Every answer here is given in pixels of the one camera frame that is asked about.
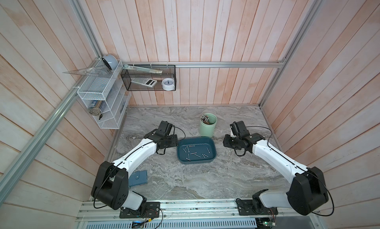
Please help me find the white wire mesh shelf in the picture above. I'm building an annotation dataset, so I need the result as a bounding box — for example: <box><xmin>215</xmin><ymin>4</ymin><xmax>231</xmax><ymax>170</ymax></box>
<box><xmin>77</xmin><ymin>59</ymin><xmax>131</xmax><ymax>130</ymax></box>

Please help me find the white calculator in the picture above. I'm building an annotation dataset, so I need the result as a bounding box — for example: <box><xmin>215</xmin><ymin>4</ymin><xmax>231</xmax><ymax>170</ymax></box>
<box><xmin>131</xmin><ymin>78</ymin><xmax>157</xmax><ymax>88</ymax></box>

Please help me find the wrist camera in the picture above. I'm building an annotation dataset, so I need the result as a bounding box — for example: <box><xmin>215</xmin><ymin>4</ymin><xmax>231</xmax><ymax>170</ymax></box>
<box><xmin>230</xmin><ymin>121</ymin><xmax>250</xmax><ymax>138</ymax></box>
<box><xmin>155</xmin><ymin>121</ymin><xmax>173</xmax><ymax>137</ymax></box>

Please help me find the aluminium front rail frame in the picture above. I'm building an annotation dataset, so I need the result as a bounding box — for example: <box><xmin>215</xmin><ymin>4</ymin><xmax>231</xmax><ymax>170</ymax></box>
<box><xmin>74</xmin><ymin>199</ymin><xmax>327</xmax><ymax>229</ymax></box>

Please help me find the light blue round speaker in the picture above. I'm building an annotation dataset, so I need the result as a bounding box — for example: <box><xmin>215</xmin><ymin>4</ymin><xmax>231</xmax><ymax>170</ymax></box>
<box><xmin>102</xmin><ymin>54</ymin><xmax>118</xmax><ymax>71</ymax></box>

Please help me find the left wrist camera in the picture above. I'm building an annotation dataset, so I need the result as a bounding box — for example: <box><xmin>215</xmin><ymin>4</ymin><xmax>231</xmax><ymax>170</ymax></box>
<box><xmin>155</xmin><ymin>121</ymin><xmax>173</xmax><ymax>137</ymax></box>

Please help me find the mint green pencil cup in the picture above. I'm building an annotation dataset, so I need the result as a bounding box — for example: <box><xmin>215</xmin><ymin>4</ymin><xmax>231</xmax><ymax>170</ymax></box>
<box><xmin>199</xmin><ymin>113</ymin><xmax>217</xmax><ymax>137</ymax></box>

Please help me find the clear green ruler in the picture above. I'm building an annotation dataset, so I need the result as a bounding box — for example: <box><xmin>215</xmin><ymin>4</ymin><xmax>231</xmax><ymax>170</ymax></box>
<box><xmin>123</xmin><ymin>65</ymin><xmax>162</xmax><ymax>74</ymax></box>

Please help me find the rolled silver brush bundle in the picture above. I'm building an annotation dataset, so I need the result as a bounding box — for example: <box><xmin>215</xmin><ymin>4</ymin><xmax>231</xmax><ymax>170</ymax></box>
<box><xmin>88</xmin><ymin>100</ymin><xmax>104</xmax><ymax>116</ymax></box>

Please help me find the clear triangle ruler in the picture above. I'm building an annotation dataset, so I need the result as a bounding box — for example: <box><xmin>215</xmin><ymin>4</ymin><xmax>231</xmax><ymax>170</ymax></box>
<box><xmin>64</xmin><ymin>66</ymin><xmax>112</xmax><ymax>77</ymax></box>

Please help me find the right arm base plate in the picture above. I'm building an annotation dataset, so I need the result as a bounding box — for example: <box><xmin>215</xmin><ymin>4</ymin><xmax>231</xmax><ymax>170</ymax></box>
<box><xmin>235</xmin><ymin>198</ymin><xmax>278</xmax><ymax>216</ymax></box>

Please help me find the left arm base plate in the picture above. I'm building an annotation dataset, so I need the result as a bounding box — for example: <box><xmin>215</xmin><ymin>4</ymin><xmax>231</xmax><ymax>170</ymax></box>
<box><xmin>119</xmin><ymin>201</ymin><xmax>160</xmax><ymax>219</ymax></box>

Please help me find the pencils bundle in cup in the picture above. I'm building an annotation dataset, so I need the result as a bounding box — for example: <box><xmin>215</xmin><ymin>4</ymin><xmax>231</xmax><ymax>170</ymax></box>
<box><xmin>200</xmin><ymin>115</ymin><xmax>210</xmax><ymax>125</ymax></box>

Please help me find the white tape roll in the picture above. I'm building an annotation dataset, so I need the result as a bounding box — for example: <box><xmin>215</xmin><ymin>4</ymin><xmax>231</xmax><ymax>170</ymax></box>
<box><xmin>161</xmin><ymin>78</ymin><xmax>176</xmax><ymax>91</ymax></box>

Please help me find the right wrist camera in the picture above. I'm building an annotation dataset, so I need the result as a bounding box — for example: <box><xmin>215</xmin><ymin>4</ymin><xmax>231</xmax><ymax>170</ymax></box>
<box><xmin>230</xmin><ymin>121</ymin><xmax>250</xmax><ymax>138</ymax></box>

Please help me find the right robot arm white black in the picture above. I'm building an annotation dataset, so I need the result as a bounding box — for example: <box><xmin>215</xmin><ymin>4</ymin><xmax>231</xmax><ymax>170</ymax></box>
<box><xmin>223</xmin><ymin>134</ymin><xmax>330</xmax><ymax>216</ymax></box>

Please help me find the horizontal aluminium wall rail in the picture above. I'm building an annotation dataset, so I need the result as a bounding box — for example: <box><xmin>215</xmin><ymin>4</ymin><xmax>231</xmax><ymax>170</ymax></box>
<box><xmin>122</xmin><ymin>61</ymin><xmax>284</xmax><ymax>68</ymax></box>

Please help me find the black wire mesh basket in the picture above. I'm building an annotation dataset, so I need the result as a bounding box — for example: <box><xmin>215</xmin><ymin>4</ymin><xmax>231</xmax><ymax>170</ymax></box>
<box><xmin>121</xmin><ymin>65</ymin><xmax>177</xmax><ymax>91</ymax></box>

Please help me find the teal plastic storage tray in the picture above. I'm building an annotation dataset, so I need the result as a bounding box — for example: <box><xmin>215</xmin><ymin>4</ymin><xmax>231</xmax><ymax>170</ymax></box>
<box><xmin>177</xmin><ymin>136</ymin><xmax>217</xmax><ymax>165</ymax></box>

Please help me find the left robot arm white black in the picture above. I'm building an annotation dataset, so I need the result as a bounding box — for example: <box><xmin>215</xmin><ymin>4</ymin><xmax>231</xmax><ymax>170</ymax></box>
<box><xmin>91</xmin><ymin>132</ymin><xmax>178</xmax><ymax>211</ymax></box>

